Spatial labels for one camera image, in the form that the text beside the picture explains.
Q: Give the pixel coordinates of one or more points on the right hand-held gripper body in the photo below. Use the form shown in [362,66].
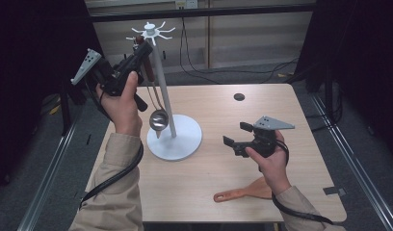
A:
[265,138]

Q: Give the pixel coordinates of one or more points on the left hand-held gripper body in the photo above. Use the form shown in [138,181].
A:
[109,80]

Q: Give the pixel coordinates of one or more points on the white utensil rack stand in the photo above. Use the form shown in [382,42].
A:
[181,141]

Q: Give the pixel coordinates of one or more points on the person's right hand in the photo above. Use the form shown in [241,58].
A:
[276,170]

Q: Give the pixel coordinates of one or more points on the person's left hand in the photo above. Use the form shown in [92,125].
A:
[124,112]

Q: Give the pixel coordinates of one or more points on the dark round table grommet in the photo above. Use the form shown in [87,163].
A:
[239,97]

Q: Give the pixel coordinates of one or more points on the wooden rice paddle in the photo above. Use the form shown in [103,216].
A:
[239,193]

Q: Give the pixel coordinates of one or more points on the black metal stand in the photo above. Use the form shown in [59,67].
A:
[65,106]
[329,93]

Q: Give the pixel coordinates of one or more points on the yellow floor tape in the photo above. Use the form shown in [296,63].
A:
[55,109]

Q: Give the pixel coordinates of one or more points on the black curtain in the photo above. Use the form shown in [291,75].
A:
[31,64]
[361,48]

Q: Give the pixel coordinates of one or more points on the grey tape piece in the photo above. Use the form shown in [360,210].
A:
[335,191]

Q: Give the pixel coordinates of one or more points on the black horizontal bar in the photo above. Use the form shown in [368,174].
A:
[217,12]

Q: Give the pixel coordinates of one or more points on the white wall socket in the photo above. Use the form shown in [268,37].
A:
[191,4]

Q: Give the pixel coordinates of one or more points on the metal floor rail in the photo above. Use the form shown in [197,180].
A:
[361,179]
[47,179]

